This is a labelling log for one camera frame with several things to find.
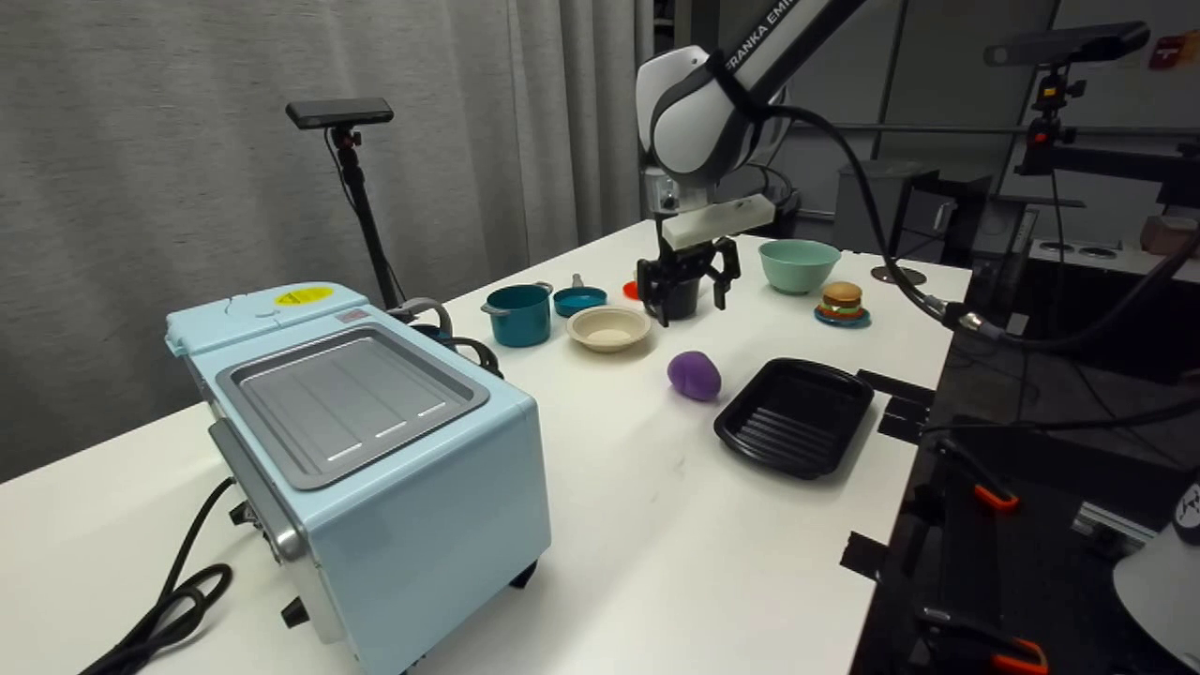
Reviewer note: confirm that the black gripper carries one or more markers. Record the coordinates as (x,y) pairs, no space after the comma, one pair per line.
(684,261)

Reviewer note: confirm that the purple plushie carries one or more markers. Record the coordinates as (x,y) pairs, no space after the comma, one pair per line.
(695,377)

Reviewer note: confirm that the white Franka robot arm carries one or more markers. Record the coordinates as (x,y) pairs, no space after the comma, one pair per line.
(697,114)

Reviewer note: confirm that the black cup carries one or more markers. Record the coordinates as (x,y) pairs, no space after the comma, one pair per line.
(684,299)

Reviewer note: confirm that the small orange toy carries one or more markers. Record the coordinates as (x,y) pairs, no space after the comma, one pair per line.
(630,291)

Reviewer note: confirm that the beige bowl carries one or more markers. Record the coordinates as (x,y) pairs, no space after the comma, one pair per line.
(612,332)

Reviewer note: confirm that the mint green bowl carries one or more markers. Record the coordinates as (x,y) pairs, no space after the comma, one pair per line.
(800,263)

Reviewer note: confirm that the toy burger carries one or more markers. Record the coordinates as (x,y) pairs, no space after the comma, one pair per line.
(842,299)

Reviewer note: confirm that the small teal plate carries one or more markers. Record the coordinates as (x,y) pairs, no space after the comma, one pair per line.
(842,321)

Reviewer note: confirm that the black ridged plastic tray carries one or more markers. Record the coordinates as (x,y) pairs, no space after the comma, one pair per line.
(792,419)

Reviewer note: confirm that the teal toy pot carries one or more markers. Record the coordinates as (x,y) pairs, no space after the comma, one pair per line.
(519,321)

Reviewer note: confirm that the round metal stand base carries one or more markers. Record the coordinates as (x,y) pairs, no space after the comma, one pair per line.
(899,277)

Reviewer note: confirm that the dark grey cabinet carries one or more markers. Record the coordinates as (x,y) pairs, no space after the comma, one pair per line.
(900,212)

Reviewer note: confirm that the long black tape strip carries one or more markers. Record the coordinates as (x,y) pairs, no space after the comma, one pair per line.
(900,386)

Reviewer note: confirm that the short black tape strip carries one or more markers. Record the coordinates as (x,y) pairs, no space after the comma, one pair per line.
(900,422)
(867,553)

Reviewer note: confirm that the light blue toaster oven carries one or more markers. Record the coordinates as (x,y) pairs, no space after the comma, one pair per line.
(426,527)

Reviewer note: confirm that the grey curtain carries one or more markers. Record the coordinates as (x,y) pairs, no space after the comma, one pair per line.
(189,227)

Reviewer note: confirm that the white rounded object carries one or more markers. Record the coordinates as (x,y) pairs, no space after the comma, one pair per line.
(1162,587)

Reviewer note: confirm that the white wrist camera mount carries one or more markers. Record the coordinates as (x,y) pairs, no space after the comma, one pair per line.
(712,223)

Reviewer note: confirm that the black camera tripod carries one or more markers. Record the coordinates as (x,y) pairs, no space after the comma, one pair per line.
(362,212)

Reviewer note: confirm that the black bar camera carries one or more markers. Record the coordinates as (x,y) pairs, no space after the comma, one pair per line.
(1070,42)
(339,114)

